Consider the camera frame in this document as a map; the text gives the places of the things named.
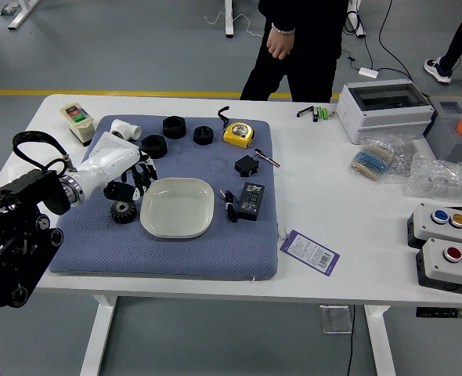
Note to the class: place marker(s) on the bubble wrap bag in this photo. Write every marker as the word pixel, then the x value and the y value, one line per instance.
pixel 438 178

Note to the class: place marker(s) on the red-green button control box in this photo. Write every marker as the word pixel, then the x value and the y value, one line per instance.
pixel 438 266

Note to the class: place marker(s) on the person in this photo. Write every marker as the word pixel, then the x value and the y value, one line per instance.
pixel 460 39
pixel 309 47

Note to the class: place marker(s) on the bag of blue resistors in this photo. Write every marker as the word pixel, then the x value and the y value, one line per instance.
pixel 372 160

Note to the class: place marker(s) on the white pipe tee fitting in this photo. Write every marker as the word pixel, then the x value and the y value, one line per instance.
pixel 123 129

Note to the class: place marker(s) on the bag of small metal parts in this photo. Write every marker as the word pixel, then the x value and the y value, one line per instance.
pixel 403 160

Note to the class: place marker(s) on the black table height controller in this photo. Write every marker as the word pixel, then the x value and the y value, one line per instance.
pixel 434 312

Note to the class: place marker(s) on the beige red-green push switch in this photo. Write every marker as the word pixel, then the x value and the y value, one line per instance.
pixel 78 121

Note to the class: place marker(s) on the person's right hand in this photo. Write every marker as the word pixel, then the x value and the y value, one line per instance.
pixel 280 44

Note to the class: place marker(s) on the yellow tape measure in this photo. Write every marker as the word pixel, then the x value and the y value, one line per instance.
pixel 239 135

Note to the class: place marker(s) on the black square module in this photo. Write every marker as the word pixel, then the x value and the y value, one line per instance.
pixel 247 166

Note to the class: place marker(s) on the green battery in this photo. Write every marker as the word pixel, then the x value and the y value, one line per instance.
pixel 321 113
pixel 326 114

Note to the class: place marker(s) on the grey distribution box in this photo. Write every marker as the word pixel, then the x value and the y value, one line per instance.
pixel 383 117

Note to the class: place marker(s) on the white background table leg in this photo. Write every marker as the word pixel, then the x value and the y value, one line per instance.
pixel 358 23
pixel 21 11
pixel 228 19

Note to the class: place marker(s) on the grey block housing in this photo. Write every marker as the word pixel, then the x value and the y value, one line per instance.
pixel 446 137

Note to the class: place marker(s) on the white power adapter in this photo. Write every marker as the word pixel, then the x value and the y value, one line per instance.
pixel 368 73

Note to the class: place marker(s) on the three-button control box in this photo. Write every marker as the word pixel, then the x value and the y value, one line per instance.
pixel 423 229

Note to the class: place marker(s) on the blue-grey quilted mat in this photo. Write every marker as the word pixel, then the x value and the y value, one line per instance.
pixel 168 254

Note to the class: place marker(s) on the grey metal floor plate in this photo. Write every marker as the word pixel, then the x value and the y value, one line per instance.
pixel 334 319

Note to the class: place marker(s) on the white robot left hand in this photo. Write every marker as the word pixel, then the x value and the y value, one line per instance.
pixel 109 164

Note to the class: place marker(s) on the big black gear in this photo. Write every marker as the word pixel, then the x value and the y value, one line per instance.
pixel 123 212

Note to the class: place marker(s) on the purple printed tag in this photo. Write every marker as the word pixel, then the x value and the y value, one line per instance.
pixel 309 254

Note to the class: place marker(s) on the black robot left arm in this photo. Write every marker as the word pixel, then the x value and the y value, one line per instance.
pixel 19 235

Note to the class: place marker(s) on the black digital display module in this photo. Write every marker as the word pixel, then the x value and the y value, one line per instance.
pixel 251 201

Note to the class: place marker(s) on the small black hex nut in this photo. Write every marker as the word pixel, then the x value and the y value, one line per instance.
pixel 203 135

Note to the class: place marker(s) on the white square plate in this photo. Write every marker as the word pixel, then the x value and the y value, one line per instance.
pixel 178 207

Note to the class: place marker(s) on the large black hex nut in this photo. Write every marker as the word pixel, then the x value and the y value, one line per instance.
pixel 174 127
pixel 154 143

